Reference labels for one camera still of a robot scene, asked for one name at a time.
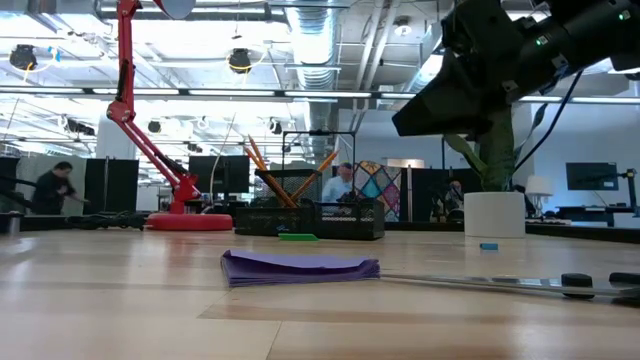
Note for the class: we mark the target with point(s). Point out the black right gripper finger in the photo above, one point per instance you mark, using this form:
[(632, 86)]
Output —
[(450, 110)]

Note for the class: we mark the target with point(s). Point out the blue binder clip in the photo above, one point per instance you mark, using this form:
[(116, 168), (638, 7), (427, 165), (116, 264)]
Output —
[(489, 246)]

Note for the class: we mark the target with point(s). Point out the orange pencil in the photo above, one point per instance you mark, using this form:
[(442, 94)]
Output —
[(260, 168), (320, 170), (261, 153)]

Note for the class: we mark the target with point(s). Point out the black mesh desk organizer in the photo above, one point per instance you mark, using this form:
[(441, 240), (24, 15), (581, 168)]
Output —
[(350, 220)]

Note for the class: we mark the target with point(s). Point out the green eraser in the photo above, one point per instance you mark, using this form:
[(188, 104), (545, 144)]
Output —
[(298, 237)]

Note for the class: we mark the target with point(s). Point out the purple sticky note pad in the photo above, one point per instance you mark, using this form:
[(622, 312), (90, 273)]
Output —
[(300, 270)]

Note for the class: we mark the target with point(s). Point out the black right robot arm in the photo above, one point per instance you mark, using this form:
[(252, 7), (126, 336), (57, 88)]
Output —
[(595, 35)]

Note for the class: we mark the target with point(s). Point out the person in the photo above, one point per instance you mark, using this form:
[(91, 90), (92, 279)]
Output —
[(454, 197), (337, 187), (50, 192)]

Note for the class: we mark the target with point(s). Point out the colourful patchwork quilt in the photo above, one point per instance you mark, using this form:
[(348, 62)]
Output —
[(380, 190)]

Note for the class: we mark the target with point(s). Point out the green plant in white pot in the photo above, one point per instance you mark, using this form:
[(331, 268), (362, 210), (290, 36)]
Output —
[(495, 215)]

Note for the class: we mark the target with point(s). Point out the white table lamp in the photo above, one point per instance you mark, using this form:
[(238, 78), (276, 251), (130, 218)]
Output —
[(539, 185)]

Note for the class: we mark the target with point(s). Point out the black ceiling spotlight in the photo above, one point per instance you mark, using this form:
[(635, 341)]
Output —
[(22, 57), (240, 61)]

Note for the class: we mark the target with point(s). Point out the black computer monitor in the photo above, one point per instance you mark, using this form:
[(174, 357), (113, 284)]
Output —
[(220, 175)]

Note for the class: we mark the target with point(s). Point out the red desk lamp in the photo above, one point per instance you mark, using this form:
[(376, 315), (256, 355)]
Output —
[(190, 222)]

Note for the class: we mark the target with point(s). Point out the black partition panel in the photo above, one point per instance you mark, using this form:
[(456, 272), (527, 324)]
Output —
[(110, 185)]

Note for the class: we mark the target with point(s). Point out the grey partition curtain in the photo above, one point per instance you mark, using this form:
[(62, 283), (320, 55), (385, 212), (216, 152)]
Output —
[(25, 180)]

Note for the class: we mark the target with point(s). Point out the black wall television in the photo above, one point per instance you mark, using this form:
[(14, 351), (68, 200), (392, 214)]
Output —
[(592, 176)]

